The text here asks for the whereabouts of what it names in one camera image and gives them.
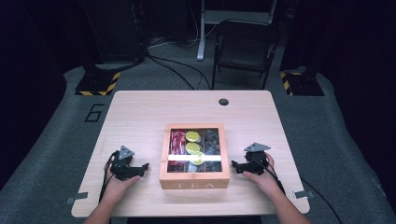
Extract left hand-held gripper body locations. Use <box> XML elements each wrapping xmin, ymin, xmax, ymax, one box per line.
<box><xmin>109</xmin><ymin>145</ymin><xmax>143</xmax><ymax>182</ymax></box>

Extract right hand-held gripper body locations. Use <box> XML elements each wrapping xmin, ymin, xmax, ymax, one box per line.
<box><xmin>243</xmin><ymin>142</ymin><xmax>272</xmax><ymax>175</ymax></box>

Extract wooden tea box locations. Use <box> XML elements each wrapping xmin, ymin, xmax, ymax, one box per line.
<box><xmin>159</xmin><ymin>122</ymin><xmax>232</xmax><ymax>190</ymax></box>

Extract person's left hand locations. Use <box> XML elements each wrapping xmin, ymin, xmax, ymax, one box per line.
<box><xmin>104</xmin><ymin>155</ymin><xmax>141</xmax><ymax>201</ymax></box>

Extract person's right hand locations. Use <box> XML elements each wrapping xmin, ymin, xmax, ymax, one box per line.
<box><xmin>242</xmin><ymin>152</ymin><xmax>283</xmax><ymax>198</ymax></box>

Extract dark tea bags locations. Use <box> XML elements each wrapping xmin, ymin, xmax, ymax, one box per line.
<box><xmin>204</xmin><ymin>128</ymin><xmax>223</xmax><ymax>173</ymax></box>

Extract red tea packets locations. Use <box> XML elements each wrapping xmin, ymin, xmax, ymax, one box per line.
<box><xmin>168</xmin><ymin>128</ymin><xmax>187</xmax><ymax>173</ymax></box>

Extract yellow-green round capsule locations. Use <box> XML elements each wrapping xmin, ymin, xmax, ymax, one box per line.
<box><xmin>185</xmin><ymin>130</ymin><xmax>202</xmax><ymax>144</ymax></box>
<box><xmin>185</xmin><ymin>142</ymin><xmax>202</xmax><ymax>155</ymax></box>
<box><xmin>190</xmin><ymin>151</ymin><xmax>206</xmax><ymax>166</ymax></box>

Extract grey tape strip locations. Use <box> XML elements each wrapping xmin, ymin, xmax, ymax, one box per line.
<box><xmin>65</xmin><ymin>191</ymin><xmax>90</xmax><ymax>205</ymax></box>
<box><xmin>292</xmin><ymin>189</ymin><xmax>315</xmax><ymax>200</ymax></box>

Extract person's dark clothing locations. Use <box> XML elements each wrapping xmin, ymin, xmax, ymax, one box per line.
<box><xmin>126</xmin><ymin>215</ymin><xmax>263</xmax><ymax>224</ymax></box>

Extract black yellow striped stand base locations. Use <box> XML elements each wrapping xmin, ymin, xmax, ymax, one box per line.
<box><xmin>278</xmin><ymin>70</ymin><xmax>325</xmax><ymax>97</ymax></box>
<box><xmin>75</xmin><ymin>71</ymin><xmax>121</xmax><ymax>97</ymax></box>

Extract black folding chair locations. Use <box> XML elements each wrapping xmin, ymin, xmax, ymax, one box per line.
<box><xmin>211</xmin><ymin>20</ymin><xmax>282</xmax><ymax>91</ymax></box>

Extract white metal stand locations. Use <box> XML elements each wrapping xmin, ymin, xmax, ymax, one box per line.
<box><xmin>196</xmin><ymin>0</ymin><xmax>278</xmax><ymax>62</ymax></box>

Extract black equipment cabinet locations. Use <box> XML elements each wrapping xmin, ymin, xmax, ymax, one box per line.
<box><xmin>81</xmin><ymin>0</ymin><xmax>148</xmax><ymax>63</ymax></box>

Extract left hand-held gripper black cable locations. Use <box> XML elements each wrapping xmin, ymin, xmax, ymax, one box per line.
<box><xmin>98</xmin><ymin>153</ymin><xmax>115</xmax><ymax>203</ymax></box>

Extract black floor cables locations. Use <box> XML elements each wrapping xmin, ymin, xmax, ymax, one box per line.
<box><xmin>145</xmin><ymin>53</ymin><xmax>213</xmax><ymax>91</ymax></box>

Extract white floor cables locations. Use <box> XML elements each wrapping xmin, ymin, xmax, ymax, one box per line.
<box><xmin>147</xmin><ymin>23</ymin><xmax>217</xmax><ymax>49</ymax></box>

